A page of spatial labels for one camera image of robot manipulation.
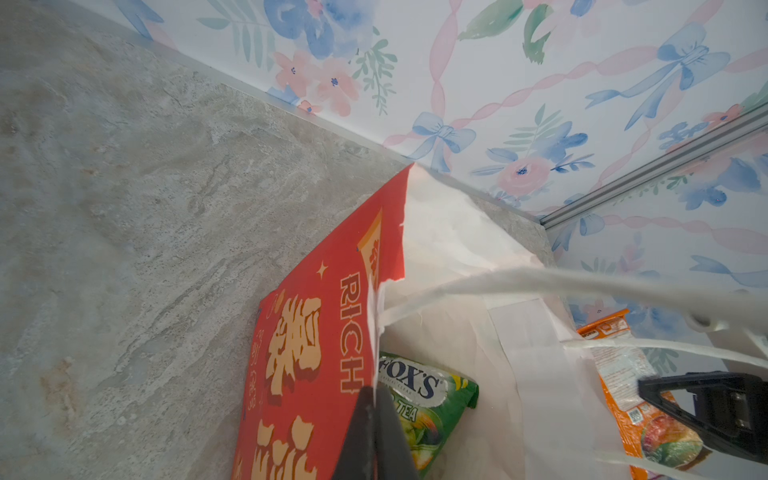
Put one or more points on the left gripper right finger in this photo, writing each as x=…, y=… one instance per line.
x=392, y=452

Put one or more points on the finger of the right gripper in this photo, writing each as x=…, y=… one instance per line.
x=730, y=410

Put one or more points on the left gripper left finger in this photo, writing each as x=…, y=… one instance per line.
x=357, y=458

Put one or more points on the yellow green Fox's candy bag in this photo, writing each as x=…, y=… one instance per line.
x=429, y=403

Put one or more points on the red paper gift bag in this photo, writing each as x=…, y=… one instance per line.
x=419, y=271

